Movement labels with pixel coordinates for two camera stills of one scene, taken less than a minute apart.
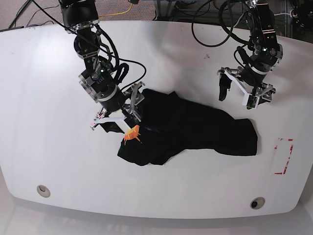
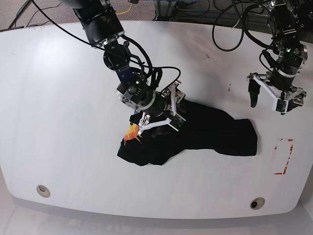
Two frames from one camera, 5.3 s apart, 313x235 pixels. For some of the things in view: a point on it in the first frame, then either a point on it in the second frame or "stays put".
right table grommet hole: x=257 y=203 stays put
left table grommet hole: x=43 y=191 stays put
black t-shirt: x=170 y=124 stays put
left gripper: x=132 y=97 -> x=176 y=96
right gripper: x=251 y=82 -> x=280 y=86
